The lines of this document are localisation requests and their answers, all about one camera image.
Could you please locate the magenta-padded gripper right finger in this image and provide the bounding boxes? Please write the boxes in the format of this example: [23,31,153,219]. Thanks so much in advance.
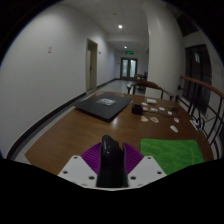
[122,142,168,188]

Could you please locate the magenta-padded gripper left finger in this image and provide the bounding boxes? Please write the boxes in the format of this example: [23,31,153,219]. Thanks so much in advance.
[57,141,104,188]

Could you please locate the green mouse pad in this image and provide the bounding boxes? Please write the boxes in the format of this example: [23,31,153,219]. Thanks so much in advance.
[139,138,205,176]

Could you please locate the small black box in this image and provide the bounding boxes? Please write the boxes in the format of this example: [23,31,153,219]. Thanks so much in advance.
[131,104,144,116]

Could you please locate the black closed laptop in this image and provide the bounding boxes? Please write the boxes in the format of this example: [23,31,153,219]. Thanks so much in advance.
[73,93,134,122]

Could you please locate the wooden armchair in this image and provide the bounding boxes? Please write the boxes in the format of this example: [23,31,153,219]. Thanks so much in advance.
[126,79,175,101]

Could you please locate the wood-topped black metal railing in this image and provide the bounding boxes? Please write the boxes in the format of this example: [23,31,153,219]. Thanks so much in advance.
[174,74,224,161]

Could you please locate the glazed double door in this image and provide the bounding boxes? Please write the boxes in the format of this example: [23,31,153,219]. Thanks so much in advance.
[120,56,139,80]

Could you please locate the dark glazed door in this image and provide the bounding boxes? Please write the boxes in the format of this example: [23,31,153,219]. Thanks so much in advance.
[184,44,214,113]

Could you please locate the beige wall door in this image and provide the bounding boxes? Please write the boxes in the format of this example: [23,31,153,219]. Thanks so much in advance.
[85,37,99,92]

